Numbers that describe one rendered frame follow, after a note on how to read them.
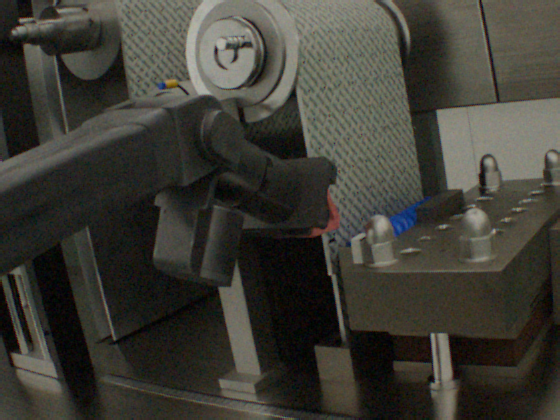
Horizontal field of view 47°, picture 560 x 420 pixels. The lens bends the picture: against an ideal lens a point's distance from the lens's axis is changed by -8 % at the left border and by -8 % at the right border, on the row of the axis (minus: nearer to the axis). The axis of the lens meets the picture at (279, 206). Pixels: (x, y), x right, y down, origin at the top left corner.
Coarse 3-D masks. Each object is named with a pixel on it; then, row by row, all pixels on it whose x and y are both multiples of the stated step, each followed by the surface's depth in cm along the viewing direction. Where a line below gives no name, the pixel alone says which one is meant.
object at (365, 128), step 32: (320, 96) 70; (352, 96) 76; (384, 96) 82; (320, 128) 70; (352, 128) 75; (384, 128) 81; (352, 160) 75; (384, 160) 81; (416, 160) 88; (352, 192) 75; (384, 192) 80; (416, 192) 87; (352, 224) 74
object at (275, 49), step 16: (224, 0) 69; (240, 0) 68; (208, 16) 71; (224, 16) 69; (256, 16) 67; (272, 32) 67; (272, 48) 67; (272, 64) 68; (208, 80) 73; (272, 80) 68; (224, 96) 72; (240, 96) 71; (256, 96) 70
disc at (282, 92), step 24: (216, 0) 70; (264, 0) 67; (192, 24) 73; (288, 24) 66; (192, 48) 74; (288, 48) 67; (192, 72) 74; (288, 72) 67; (288, 96) 68; (240, 120) 72
